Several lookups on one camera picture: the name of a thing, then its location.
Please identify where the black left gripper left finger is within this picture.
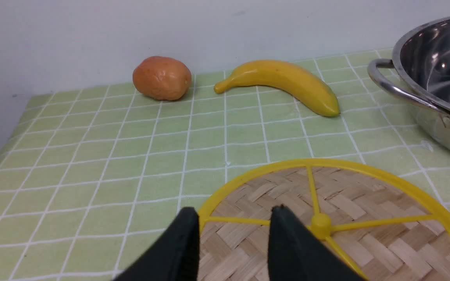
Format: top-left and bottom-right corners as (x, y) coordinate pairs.
(114, 207), (200, 281)

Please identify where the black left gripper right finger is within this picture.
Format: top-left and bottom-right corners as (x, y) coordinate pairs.
(268, 206), (364, 281)

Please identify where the yellow rimmed woven steamer lid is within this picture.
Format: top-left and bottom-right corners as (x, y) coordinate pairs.
(198, 158), (450, 281)

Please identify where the stainless steel pot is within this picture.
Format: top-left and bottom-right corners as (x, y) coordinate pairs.
(367, 17), (450, 150)

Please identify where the green checkered tablecloth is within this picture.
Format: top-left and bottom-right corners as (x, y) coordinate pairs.
(0, 50), (450, 281)

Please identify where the yellow banana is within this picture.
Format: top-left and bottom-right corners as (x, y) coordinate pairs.
(214, 59), (340, 117)

